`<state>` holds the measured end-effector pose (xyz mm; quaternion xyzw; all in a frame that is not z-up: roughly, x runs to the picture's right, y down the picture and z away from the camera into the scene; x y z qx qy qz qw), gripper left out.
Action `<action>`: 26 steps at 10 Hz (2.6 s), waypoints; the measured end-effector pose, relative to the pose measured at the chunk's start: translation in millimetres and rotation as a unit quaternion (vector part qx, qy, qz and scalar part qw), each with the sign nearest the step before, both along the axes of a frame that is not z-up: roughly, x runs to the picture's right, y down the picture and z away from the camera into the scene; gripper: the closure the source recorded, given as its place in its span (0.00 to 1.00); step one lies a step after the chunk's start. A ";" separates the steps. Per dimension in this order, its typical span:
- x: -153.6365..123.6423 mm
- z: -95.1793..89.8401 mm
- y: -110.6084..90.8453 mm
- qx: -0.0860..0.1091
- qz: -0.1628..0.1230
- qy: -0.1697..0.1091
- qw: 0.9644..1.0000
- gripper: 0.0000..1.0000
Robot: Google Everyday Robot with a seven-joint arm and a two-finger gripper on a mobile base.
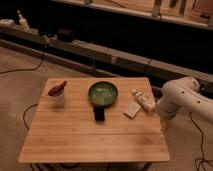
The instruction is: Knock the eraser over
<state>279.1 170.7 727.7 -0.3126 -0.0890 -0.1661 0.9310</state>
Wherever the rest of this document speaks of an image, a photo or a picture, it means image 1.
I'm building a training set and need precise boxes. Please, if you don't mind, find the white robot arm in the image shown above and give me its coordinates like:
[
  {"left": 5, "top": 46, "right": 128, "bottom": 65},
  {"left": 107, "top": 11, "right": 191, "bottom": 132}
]
[{"left": 156, "top": 77, "right": 213, "bottom": 124}]

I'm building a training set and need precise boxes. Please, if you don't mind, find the black eraser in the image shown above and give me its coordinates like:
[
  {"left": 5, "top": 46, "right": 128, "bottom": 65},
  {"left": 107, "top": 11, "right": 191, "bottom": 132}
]
[{"left": 93, "top": 106, "right": 105, "bottom": 121}]

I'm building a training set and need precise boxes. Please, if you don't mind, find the green bowl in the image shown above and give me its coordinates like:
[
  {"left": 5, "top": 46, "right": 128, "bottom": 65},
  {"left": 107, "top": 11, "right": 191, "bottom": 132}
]
[{"left": 88, "top": 81, "right": 118, "bottom": 106}]

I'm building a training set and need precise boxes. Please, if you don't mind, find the beige sponge block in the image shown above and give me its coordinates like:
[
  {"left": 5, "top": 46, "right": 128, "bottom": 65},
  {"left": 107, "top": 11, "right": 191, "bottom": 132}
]
[{"left": 124, "top": 101, "right": 141, "bottom": 119}]

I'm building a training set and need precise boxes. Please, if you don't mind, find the white remote control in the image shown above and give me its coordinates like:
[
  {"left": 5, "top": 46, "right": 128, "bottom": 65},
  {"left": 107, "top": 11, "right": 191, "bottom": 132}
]
[{"left": 132, "top": 89, "right": 156, "bottom": 112}]

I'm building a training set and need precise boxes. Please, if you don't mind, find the brown object in cup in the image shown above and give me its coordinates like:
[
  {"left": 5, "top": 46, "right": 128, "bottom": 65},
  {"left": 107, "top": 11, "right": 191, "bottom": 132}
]
[{"left": 48, "top": 81, "right": 67, "bottom": 96}]

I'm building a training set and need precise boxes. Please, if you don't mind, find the white cup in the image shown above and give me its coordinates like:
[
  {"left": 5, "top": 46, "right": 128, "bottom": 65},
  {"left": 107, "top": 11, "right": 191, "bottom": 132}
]
[{"left": 48, "top": 89, "right": 65, "bottom": 107}]

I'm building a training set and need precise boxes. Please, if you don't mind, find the wooden table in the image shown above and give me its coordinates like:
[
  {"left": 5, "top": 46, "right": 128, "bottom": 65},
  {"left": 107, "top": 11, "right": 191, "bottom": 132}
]
[{"left": 18, "top": 78, "right": 170, "bottom": 163}]

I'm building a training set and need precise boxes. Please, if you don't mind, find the black round device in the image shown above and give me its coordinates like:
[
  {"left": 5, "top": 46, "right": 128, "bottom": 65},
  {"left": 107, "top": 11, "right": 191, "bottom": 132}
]
[{"left": 57, "top": 29, "right": 75, "bottom": 42}]

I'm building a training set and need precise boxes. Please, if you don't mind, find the white spray bottle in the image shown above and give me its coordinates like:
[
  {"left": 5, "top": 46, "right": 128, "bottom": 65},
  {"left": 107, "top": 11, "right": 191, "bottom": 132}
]
[{"left": 17, "top": 11, "right": 30, "bottom": 31}]

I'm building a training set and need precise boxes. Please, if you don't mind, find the black floor cable left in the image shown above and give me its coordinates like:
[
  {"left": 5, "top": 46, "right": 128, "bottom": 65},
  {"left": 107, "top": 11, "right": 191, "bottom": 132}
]
[{"left": 0, "top": 46, "right": 46, "bottom": 76}]

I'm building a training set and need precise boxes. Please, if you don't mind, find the black cable right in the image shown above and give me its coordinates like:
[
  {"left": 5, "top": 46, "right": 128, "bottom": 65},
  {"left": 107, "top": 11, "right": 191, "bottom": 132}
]
[{"left": 188, "top": 111, "right": 213, "bottom": 171}]

